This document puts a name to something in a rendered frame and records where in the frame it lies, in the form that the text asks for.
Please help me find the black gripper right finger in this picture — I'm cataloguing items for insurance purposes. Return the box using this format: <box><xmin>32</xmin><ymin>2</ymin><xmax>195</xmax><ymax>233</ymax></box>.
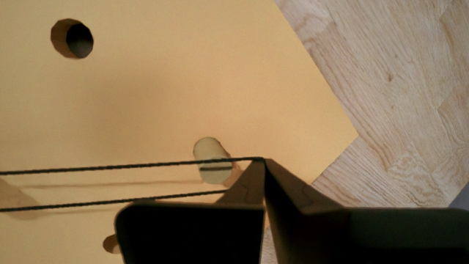
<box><xmin>264</xmin><ymin>158</ymin><xmax>469</xmax><ymax>264</ymax></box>

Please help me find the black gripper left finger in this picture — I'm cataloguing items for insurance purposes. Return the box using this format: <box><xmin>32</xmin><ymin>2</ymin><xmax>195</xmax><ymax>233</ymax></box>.
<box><xmin>114</xmin><ymin>160</ymin><xmax>266</xmax><ymax>264</ymax></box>

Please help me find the tan wooden board with holes and pegs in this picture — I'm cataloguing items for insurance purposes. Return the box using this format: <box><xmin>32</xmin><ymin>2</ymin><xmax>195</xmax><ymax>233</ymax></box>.
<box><xmin>0</xmin><ymin>0</ymin><xmax>358</xmax><ymax>264</ymax></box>

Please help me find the black rubber band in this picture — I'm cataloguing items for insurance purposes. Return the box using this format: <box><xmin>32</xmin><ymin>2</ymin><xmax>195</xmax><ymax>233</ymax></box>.
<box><xmin>0</xmin><ymin>156</ymin><xmax>265</xmax><ymax>213</ymax></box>

